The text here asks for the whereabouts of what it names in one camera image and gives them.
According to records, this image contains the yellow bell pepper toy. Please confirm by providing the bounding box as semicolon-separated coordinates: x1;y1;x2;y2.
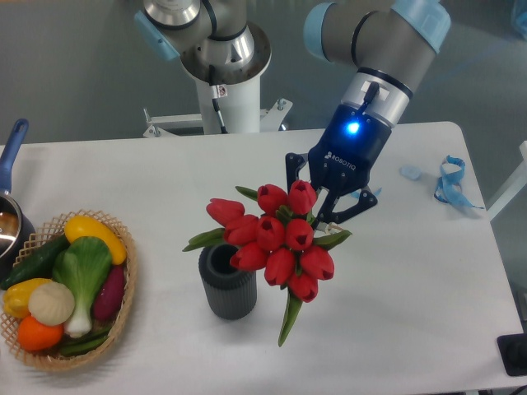
2;278;52;318

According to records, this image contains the green bean pod toy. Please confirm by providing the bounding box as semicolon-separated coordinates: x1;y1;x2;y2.
58;327;110;357

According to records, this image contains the orange fruit toy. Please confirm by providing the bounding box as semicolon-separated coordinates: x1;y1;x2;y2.
17;316;63;351

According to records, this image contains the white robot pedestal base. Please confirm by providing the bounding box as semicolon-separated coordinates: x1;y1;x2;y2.
143;75;293;138

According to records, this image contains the dark grey ribbed vase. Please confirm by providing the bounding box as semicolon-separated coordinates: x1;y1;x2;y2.
198;244;257;320

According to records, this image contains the purple sweet potato toy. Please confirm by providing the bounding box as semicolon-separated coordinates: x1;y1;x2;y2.
92;266;125;321

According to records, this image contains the blue ribbon strap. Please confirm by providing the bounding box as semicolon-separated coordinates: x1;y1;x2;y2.
433;155;486;211

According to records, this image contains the blue handled saucepan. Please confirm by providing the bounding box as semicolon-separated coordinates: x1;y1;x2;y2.
1;118;35;281

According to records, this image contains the green bok choy toy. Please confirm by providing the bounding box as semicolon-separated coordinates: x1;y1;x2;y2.
52;236;112;338

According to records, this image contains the dark green cucumber toy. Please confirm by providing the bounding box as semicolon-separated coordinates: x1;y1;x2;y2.
1;235;70;290

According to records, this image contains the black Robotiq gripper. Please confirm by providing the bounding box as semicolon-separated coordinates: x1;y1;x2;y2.
285;105;392;230

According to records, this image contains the black device at edge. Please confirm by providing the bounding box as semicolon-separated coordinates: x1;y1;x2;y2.
497;333;526;377

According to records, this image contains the light blue small cap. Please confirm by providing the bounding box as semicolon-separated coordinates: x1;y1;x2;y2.
399;165;422;181

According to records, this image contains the red tulip bouquet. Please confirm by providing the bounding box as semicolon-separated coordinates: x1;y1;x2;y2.
184;180;351;345

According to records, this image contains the white frame at right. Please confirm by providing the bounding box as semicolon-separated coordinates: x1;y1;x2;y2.
487;141;526;221

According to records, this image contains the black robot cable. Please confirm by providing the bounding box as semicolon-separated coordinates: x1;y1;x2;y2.
208;64;229;135

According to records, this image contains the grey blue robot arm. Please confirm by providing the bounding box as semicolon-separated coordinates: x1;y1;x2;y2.
134;1;450;229

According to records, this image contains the woven wicker basket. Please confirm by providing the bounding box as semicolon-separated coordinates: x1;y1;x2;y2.
1;210;138;372

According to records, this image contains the white steamed bun toy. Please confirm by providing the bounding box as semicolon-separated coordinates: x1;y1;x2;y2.
28;281;75;326

